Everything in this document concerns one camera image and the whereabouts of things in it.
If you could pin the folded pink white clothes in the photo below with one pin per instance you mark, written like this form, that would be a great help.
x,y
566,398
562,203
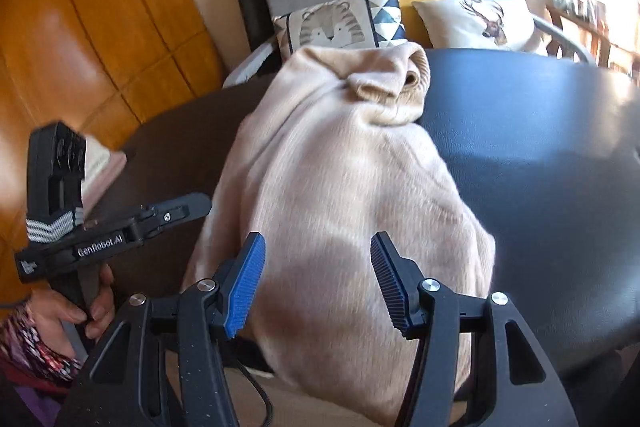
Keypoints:
x,y
102,167

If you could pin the wooden side table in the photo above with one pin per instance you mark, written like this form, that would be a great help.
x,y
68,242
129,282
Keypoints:
x,y
608,29

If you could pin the person left hand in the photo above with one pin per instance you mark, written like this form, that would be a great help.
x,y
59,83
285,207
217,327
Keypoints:
x,y
50,310

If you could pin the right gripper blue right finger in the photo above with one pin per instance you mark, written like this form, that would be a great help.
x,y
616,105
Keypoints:
x,y
424,310

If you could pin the deer print cushion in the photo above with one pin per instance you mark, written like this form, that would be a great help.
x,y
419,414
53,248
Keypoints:
x,y
503,25

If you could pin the tiger print cushion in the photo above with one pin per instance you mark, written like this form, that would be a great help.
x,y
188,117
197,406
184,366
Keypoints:
x,y
341,24

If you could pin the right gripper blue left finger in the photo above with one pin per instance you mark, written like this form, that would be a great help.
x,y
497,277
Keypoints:
x,y
210,313

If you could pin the beige knitted sweater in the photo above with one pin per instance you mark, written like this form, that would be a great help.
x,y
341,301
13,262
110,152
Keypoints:
x,y
333,154

